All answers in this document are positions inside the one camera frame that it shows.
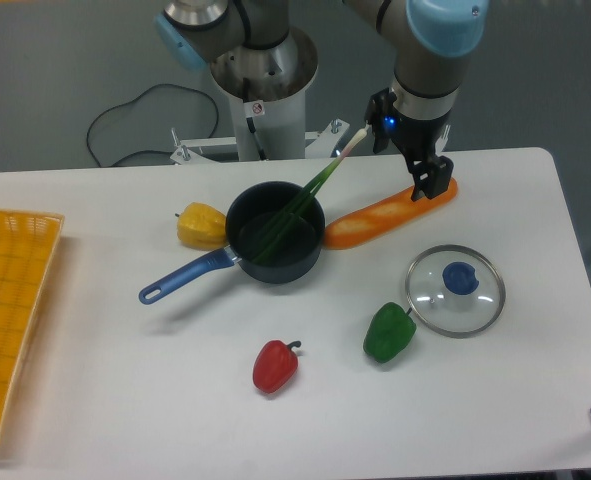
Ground glass pot lid blue knob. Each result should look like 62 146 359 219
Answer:
404 244 506 339

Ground dark saucepan with blue handle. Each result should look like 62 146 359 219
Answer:
138 181 326 305

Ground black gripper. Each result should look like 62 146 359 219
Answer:
387 110 453 201

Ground yellow woven basket tray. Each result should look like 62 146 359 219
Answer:
0 209 65 436

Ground yellow bell pepper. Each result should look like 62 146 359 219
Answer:
176 202 227 250

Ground orange baguette bread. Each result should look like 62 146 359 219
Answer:
323 178 459 250

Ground green scallion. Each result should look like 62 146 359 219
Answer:
251 124 370 264

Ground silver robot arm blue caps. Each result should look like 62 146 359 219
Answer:
154 1 489 200

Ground black camera box on wrist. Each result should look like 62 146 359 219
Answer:
364 88 397 154

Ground black cable on floor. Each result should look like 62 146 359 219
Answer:
85 82 220 168

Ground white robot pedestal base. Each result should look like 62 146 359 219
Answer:
169 29 356 165

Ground green bell pepper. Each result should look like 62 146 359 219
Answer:
363 302 417 364

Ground red bell pepper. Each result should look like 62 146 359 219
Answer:
252 340 301 394

